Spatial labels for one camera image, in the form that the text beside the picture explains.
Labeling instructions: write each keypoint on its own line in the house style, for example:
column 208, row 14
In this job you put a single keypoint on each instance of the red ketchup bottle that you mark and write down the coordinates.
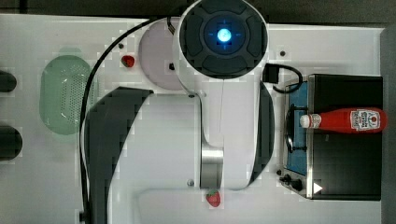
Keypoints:
column 347, row 120

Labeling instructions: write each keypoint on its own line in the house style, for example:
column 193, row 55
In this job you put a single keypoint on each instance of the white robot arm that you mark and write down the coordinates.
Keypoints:
column 216, row 133

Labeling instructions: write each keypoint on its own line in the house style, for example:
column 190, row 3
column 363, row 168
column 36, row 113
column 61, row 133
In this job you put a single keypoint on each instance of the black toaster oven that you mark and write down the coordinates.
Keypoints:
column 324, row 165

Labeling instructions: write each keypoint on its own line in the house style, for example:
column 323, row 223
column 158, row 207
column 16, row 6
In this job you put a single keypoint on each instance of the lilac round plate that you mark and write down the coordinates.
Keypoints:
column 156, row 56

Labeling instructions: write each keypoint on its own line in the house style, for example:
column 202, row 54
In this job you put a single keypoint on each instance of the dark red strawberry toy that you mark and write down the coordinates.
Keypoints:
column 128, row 61

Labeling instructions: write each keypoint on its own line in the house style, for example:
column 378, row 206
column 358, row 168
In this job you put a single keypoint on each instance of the green perforated colander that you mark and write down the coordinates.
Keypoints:
column 63, row 82

